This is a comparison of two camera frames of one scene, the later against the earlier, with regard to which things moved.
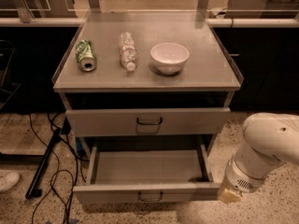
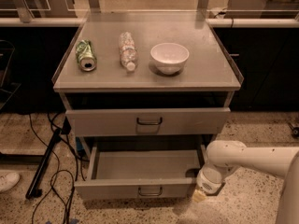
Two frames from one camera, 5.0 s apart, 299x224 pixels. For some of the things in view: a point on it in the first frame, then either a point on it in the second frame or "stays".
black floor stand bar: [33, 190] stays
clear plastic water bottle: [128, 50] stays
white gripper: [239, 178] to [206, 183]
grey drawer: [123, 175] stays
